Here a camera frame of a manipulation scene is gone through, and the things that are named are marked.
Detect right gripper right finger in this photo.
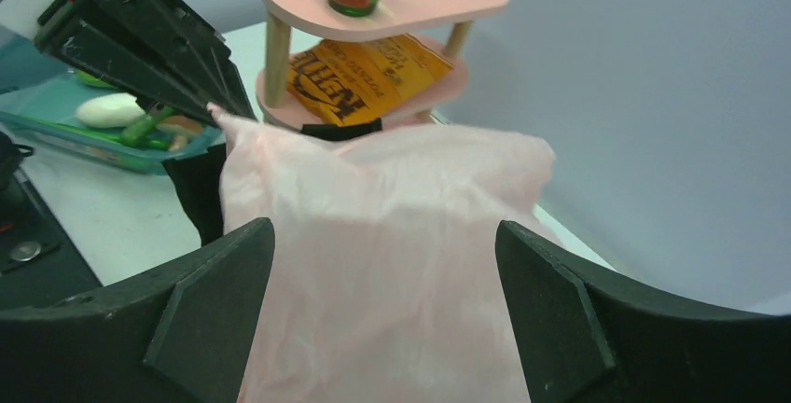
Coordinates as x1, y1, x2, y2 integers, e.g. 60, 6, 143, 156
495, 221, 790, 402

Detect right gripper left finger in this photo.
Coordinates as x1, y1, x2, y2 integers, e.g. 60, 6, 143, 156
1, 218, 275, 402

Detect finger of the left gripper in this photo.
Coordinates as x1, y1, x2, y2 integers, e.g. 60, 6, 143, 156
34, 0, 254, 124

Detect white round food item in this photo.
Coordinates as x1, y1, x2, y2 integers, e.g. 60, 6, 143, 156
75, 92, 145, 129

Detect dark green cucumber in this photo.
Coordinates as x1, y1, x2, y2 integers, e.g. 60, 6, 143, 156
119, 106, 174, 147

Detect black fabric bag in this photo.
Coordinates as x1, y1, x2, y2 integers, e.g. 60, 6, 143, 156
163, 118, 383, 246

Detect pink plastic grocery bag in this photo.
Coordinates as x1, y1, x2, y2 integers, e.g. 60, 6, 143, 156
211, 106, 555, 402

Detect orange snack bag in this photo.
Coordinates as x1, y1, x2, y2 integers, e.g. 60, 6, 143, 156
286, 34, 454, 126

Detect brown mushroom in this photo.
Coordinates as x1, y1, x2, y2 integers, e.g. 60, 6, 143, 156
156, 116, 203, 151

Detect blue transparent tray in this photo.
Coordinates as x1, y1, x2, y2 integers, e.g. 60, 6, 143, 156
1, 30, 219, 175

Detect light green long pepper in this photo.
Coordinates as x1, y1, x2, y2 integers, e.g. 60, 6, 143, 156
1, 112, 171, 152

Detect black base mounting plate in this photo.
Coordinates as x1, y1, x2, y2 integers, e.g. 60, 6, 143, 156
1, 133, 102, 310

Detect pink three-tier shelf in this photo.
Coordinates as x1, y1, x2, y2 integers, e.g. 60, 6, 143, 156
256, 0, 510, 131

